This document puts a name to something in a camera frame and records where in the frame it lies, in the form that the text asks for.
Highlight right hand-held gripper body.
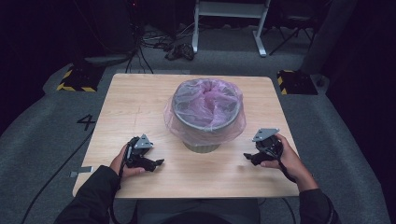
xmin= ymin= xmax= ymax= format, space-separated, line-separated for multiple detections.
xmin=251 ymin=128 xmax=285 ymax=166

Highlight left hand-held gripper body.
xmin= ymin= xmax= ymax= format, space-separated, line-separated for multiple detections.
xmin=124 ymin=133 xmax=154 ymax=171

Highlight green plastic trash bin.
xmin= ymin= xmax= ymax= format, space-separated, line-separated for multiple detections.
xmin=171 ymin=77 xmax=243 ymax=154

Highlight pink plastic trash bag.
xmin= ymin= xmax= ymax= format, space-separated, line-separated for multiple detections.
xmin=163 ymin=77 xmax=248 ymax=147

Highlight person's left hand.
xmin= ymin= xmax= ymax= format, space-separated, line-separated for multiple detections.
xmin=109 ymin=144 xmax=146 ymax=181

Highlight person's right hand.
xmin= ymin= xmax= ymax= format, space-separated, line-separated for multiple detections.
xmin=260 ymin=133 xmax=314 ymax=189

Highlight grey tape strip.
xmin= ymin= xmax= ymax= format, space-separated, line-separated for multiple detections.
xmin=69 ymin=165 xmax=94 ymax=178

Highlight black yellow striped base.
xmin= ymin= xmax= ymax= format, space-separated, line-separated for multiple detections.
xmin=276 ymin=69 xmax=318 ymax=96
xmin=56 ymin=65 xmax=106 ymax=93

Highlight grey stand base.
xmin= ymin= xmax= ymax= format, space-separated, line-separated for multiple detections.
xmin=83 ymin=53 xmax=134 ymax=67

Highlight black folding chair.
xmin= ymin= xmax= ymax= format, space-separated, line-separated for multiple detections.
xmin=268 ymin=10 xmax=316 ymax=58

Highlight grey curtain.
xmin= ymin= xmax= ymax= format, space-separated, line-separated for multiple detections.
xmin=299 ymin=0 xmax=359 ymax=76

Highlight white metal stand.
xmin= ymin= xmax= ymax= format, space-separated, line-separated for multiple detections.
xmin=191 ymin=0 xmax=272 ymax=59

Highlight right hand-held gripper cable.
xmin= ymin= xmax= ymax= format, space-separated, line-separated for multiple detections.
xmin=277 ymin=158 xmax=297 ymax=184

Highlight hand-held gripper cable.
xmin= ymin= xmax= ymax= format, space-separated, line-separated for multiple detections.
xmin=277 ymin=158 xmax=297 ymax=184
xmin=109 ymin=145 xmax=131 ymax=224

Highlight left hand-held gripper cable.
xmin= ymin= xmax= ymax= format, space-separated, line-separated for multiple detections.
xmin=109 ymin=145 xmax=131 ymax=224

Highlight thin black cable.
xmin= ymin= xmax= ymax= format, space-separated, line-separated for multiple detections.
xmin=280 ymin=197 xmax=297 ymax=224

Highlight long black floor cable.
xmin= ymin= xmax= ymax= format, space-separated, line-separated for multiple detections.
xmin=21 ymin=129 xmax=96 ymax=224

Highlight tangled black floor cables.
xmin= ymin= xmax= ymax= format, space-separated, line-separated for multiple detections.
xmin=124 ymin=31 xmax=176 ymax=75

